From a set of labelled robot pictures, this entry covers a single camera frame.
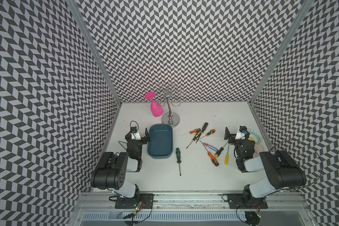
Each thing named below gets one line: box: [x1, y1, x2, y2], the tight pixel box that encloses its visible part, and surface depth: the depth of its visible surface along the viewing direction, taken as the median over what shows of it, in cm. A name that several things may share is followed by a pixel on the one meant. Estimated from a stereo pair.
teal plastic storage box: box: [146, 123, 174, 160], surface depth 97 cm
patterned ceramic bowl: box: [246, 128, 263, 144], surface depth 97 cm
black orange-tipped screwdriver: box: [214, 137, 230, 158], surface depth 91 cm
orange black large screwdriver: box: [201, 142, 220, 167], surface depth 88 cm
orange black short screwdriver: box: [198, 129, 217, 140], surface depth 101 cm
